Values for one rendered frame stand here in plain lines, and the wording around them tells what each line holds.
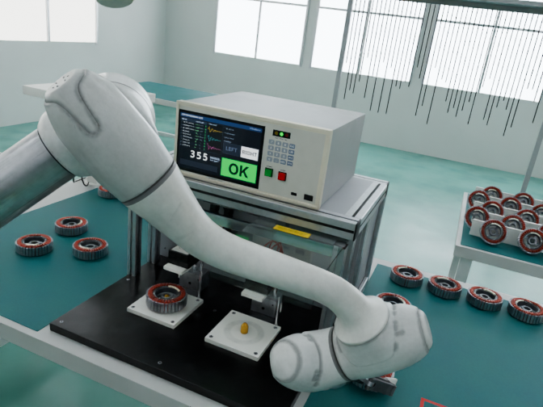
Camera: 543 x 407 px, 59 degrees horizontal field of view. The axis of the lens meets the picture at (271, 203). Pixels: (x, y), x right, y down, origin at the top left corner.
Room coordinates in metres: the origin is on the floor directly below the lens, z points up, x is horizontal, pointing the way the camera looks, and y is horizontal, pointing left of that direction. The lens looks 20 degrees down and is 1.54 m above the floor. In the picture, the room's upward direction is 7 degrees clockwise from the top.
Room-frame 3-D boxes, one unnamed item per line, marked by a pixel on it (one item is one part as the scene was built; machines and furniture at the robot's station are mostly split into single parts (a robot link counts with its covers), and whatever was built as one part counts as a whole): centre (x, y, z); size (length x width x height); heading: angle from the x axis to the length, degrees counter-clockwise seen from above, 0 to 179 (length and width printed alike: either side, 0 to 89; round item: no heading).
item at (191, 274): (1.29, 0.20, 0.80); 0.08 x 0.05 x 0.06; 69
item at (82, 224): (1.59, 0.71, 0.77); 0.11 x 0.11 x 0.04
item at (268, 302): (1.20, -0.02, 0.80); 0.08 x 0.05 x 0.06; 69
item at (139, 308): (1.15, 0.25, 0.78); 0.15 x 0.15 x 0.01; 69
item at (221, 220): (1.21, 0.11, 1.03); 0.62 x 0.01 x 0.03; 69
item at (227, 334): (1.07, 0.03, 0.78); 0.15 x 0.15 x 0.01; 69
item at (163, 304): (1.15, 0.25, 0.80); 0.11 x 0.11 x 0.04
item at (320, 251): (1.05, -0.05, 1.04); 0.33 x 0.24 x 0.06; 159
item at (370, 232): (1.37, -0.30, 0.91); 0.28 x 0.03 x 0.32; 159
